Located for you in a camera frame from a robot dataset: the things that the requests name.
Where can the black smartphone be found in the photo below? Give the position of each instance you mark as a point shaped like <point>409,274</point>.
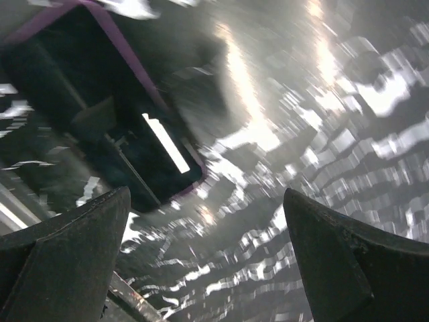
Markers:
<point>100,110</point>

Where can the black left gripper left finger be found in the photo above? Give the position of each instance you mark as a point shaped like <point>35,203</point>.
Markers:
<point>61,269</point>

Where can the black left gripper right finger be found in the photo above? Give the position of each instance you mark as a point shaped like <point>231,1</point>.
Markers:
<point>352,271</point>

